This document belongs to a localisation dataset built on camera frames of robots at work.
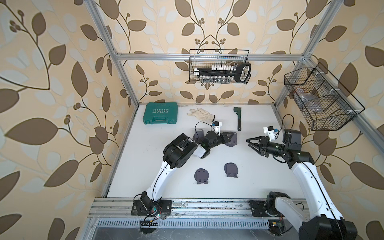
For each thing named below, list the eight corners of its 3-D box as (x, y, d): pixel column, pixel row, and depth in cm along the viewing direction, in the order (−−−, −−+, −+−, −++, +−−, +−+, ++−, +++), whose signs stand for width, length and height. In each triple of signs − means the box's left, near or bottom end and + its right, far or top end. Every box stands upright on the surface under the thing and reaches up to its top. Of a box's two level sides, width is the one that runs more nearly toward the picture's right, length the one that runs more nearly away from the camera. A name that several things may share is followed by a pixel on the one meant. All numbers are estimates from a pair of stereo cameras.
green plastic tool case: (142, 125, 111) (140, 120, 106) (148, 107, 123) (146, 102, 118) (177, 125, 111) (176, 120, 106) (179, 106, 123) (178, 102, 118)
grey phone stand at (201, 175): (194, 184, 84) (194, 183, 82) (194, 169, 89) (194, 168, 87) (208, 184, 84) (209, 183, 82) (208, 169, 89) (208, 168, 87)
